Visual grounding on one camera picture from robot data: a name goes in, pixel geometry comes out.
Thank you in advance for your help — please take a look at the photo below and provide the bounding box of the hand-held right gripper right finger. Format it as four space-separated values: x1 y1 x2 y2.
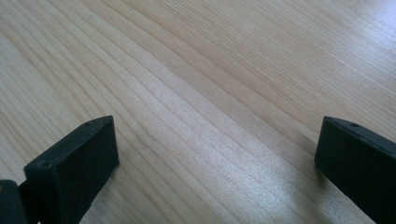
314 116 396 224

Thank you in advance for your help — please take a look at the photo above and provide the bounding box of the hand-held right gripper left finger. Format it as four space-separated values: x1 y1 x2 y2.
23 115 120 224

